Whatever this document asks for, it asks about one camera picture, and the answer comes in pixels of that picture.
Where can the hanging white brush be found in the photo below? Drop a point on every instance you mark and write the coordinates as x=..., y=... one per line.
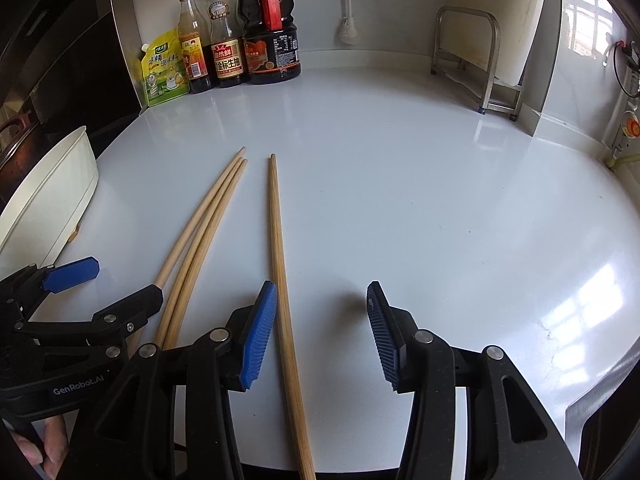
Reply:
x=347, y=31

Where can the gas valve with hose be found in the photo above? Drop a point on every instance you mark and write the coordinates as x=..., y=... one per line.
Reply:
x=625, y=63

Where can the white plastic bin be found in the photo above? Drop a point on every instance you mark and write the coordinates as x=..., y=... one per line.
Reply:
x=46, y=208

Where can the white cutting board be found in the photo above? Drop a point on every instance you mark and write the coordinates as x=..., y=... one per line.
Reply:
x=469, y=37

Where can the dark pot with lid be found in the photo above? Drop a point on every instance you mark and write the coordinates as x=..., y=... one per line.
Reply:
x=27, y=146

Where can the black range hood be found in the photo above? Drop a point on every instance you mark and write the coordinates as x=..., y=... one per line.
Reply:
x=72, y=63

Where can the yellow cap soy sauce bottle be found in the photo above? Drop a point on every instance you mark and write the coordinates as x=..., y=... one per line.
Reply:
x=226, y=39

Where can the yellow cap vinegar bottle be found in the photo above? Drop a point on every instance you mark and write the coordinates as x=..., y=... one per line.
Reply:
x=195, y=47

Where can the yellow green refill pouch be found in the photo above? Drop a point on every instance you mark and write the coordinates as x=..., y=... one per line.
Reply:
x=163, y=71

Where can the large red cap soy jug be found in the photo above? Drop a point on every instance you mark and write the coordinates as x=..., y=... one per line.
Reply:
x=270, y=40

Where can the metal cutting board rack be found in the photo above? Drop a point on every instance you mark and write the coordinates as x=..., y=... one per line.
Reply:
x=491, y=93

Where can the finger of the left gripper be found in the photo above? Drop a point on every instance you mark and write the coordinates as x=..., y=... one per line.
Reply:
x=28, y=287
x=115, y=323

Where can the person's left hand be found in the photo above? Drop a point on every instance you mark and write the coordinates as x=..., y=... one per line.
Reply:
x=55, y=446

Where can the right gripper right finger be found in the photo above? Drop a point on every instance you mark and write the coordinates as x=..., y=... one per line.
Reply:
x=421, y=363

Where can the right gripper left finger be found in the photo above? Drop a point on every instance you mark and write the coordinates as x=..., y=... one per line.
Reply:
x=226, y=359

